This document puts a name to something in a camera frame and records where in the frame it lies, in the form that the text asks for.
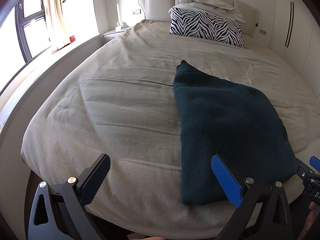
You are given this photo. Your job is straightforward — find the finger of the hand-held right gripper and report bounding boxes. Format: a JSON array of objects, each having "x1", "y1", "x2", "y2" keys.
[
  {"x1": 309, "y1": 156, "x2": 320, "y2": 173},
  {"x1": 293, "y1": 157, "x2": 316, "y2": 180}
]

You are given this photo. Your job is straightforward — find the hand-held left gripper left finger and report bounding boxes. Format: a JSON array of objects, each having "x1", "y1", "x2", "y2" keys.
[{"x1": 27, "y1": 153, "x2": 111, "y2": 240}]

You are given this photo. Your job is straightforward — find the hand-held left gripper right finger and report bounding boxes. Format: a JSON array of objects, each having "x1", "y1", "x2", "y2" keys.
[{"x1": 211, "y1": 154, "x2": 292, "y2": 240}]

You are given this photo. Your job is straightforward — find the dark green knit sweater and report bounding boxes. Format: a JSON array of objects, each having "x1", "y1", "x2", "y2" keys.
[{"x1": 173, "y1": 60, "x2": 304, "y2": 205}]

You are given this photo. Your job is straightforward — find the person's right hand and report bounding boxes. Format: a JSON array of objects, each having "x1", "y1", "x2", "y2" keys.
[{"x1": 301, "y1": 202, "x2": 319, "y2": 238}]

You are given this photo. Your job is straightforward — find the bed with beige sheet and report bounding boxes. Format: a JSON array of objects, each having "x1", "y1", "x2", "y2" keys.
[{"x1": 20, "y1": 20, "x2": 320, "y2": 238}]

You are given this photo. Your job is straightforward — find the white window ledge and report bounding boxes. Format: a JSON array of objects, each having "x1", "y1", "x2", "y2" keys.
[{"x1": 0, "y1": 34, "x2": 104, "y2": 140}]

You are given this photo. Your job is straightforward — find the white nightstand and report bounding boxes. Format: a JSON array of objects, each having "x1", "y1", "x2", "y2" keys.
[{"x1": 102, "y1": 26, "x2": 130, "y2": 46}]

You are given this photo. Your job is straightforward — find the white wardrobe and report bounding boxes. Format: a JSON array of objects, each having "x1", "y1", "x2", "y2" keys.
[{"x1": 269, "y1": 0, "x2": 320, "y2": 80}]

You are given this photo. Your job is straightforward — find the zebra print pillow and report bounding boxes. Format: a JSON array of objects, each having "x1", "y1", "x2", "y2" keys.
[{"x1": 169, "y1": 7, "x2": 245, "y2": 49}]

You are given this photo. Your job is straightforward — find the cream curtain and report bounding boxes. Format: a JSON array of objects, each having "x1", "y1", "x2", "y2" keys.
[{"x1": 44, "y1": 0, "x2": 69, "y2": 52}]

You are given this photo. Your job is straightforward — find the folded cream duvet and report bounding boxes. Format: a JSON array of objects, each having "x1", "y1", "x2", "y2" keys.
[{"x1": 168, "y1": 0, "x2": 245, "y2": 23}]

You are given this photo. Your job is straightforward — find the black wardrobe handle pair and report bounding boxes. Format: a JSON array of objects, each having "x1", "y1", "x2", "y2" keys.
[{"x1": 284, "y1": 1, "x2": 295, "y2": 48}]

